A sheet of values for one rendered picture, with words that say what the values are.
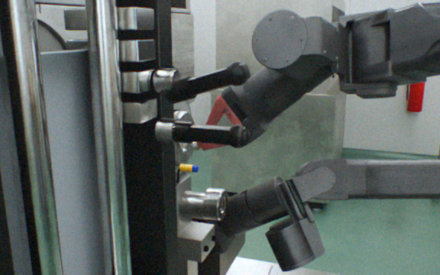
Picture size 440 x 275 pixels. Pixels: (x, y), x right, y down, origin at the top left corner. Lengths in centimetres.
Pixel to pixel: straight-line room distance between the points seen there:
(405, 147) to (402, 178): 455
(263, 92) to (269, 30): 9
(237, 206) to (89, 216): 39
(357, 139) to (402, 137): 48
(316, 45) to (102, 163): 24
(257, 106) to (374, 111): 461
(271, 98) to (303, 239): 22
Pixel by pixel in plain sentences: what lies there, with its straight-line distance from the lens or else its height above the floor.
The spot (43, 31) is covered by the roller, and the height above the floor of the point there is 139.
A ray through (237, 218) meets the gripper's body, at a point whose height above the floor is 113.
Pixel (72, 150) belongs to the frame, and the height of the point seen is 133.
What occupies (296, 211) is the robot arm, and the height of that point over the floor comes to 114.
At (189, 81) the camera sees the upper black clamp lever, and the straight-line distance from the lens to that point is 25.
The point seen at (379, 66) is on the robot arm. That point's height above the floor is 136.
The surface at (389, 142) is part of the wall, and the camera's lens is 518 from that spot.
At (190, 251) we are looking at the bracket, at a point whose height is 112.
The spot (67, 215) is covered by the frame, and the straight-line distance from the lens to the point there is 26.
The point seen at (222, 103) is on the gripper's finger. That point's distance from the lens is 52.
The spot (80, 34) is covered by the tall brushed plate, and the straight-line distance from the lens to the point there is 98.
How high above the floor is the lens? 140
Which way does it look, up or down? 15 degrees down
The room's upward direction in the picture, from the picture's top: straight up
